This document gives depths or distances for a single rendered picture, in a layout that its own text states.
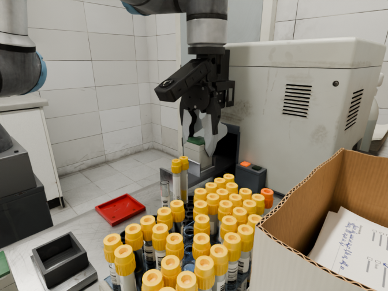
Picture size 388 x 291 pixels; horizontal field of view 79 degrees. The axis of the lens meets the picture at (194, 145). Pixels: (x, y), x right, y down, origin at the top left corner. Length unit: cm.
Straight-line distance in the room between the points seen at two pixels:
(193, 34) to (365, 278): 41
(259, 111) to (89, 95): 237
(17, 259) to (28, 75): 44
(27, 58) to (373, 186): 73
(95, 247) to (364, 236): 37
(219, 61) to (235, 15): 162
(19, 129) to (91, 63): 109
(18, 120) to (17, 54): 129
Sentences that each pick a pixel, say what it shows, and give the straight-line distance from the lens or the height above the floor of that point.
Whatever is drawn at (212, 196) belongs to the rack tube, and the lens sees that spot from 29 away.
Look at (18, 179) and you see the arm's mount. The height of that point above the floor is 90.
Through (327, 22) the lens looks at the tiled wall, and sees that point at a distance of 184.
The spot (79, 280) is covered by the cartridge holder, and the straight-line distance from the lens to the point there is 36.
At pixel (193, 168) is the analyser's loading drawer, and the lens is 49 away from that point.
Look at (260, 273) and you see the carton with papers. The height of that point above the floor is 98.
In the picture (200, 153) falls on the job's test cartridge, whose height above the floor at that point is 97.
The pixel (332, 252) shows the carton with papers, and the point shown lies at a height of 94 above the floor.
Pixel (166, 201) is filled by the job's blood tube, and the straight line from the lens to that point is 35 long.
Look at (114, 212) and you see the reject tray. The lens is 47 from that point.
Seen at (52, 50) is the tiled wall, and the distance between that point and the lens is 263.
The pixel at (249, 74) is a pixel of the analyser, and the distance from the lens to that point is 50.
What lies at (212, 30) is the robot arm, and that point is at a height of 119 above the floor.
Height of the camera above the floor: 114
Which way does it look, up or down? 20 degrees down
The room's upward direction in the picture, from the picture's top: straight up
